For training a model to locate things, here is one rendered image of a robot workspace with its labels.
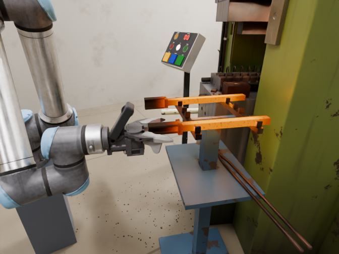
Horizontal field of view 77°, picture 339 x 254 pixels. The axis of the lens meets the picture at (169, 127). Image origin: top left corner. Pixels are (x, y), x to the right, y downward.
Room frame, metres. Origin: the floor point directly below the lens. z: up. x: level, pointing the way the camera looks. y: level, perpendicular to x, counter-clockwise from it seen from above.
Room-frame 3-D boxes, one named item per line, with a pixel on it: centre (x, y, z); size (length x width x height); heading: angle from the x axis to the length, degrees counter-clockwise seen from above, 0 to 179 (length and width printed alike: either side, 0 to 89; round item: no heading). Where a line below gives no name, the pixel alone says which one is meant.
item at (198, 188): (0.75, -0.16, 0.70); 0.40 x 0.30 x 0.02; 11
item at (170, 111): (1.59, -0.15, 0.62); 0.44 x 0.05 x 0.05; 95
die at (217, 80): (1.28, -0.48, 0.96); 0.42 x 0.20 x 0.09; 95
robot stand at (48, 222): (0.93, 0.74, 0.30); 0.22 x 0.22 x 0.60; 29
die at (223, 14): (1.28, -0.48, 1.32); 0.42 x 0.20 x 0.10; 95
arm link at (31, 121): (0.94, 0.73, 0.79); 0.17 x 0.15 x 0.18; 121
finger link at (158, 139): (0.53, 0.04, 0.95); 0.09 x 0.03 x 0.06; 64
